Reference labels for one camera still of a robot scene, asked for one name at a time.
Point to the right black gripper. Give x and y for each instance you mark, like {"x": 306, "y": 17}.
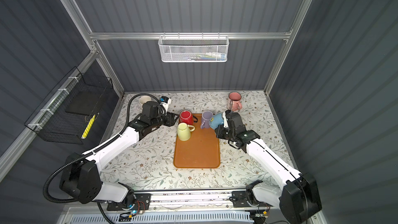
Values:
{"x": 219, "y": 132}

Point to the black wire basket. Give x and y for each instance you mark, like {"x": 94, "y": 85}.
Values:
{"x": 64, "y": 117}

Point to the light green mug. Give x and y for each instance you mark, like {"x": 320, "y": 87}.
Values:
{"x": 184, "y": 131}

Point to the red mug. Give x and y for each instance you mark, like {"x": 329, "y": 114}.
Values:
{"x": 187, "y": 117}

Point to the pink patterned mug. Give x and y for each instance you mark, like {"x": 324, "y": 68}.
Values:
{"x": 235, "y": 102}

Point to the orange plastic tray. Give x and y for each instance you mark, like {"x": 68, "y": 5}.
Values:
{"x": 201, "y": 151}

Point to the white mug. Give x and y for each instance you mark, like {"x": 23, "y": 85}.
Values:
{"x": 144, "y": 99}

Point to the yellow marker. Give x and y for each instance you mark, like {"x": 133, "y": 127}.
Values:
{"x": 88, "y": 127}

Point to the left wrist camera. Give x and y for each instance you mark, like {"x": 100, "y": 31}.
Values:
{"x": 165, "y": 102}

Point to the aluminium rail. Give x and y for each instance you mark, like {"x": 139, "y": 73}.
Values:
{"x": 208, "y": 198}

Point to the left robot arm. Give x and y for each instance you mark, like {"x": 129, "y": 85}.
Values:
{"x": 81, "y": 180}

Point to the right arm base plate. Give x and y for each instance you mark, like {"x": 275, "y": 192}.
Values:
{"x": 243, "y": 199}

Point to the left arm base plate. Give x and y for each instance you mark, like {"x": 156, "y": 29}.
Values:
{"x": 135, "y": 202}

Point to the purple mug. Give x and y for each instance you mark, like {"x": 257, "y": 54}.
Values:
{"x": 205, "y": 119}

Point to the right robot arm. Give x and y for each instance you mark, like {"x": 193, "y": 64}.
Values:
{"x": 297, "y": 194}

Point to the white slotted cable duct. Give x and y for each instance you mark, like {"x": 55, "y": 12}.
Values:
{"x": 225, "y": 217}

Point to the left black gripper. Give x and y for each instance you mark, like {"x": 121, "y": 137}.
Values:
{"x": 170, "y": 120}

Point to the white wire mesh basket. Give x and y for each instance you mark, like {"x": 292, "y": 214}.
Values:
{"x": 194, "y": 49}

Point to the blue mug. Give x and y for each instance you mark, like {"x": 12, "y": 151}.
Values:
{"x": 216, "y": 120}

